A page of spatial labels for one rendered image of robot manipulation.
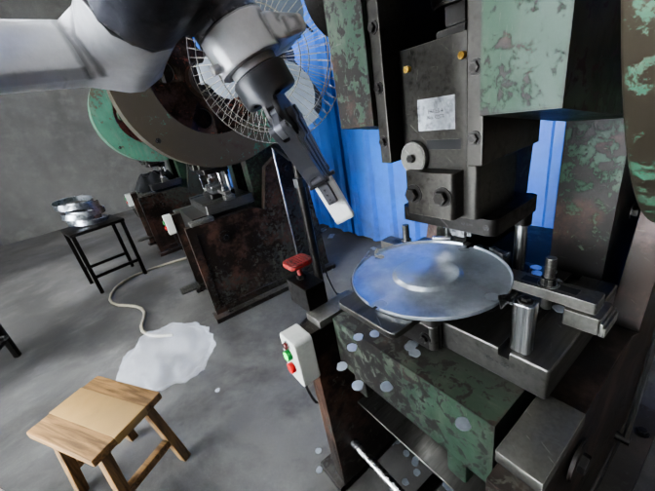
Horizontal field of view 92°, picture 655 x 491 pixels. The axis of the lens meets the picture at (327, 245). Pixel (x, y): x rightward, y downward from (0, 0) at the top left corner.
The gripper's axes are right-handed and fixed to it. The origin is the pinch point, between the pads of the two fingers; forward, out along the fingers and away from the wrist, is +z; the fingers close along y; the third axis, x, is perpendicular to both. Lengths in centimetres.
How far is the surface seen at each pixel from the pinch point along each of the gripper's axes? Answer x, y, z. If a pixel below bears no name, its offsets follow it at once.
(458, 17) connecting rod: 28.4, -15.4, -12.3
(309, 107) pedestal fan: -8, -79, -14
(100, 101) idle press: -177, -222, -109
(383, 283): -1.4, -4.9, 20.3
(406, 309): 1.8, 3.7, 21.1
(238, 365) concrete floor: -102, -64, 69
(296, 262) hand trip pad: -22.2, -22.8, 15.7
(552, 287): 24.4, -2.3, 32.7
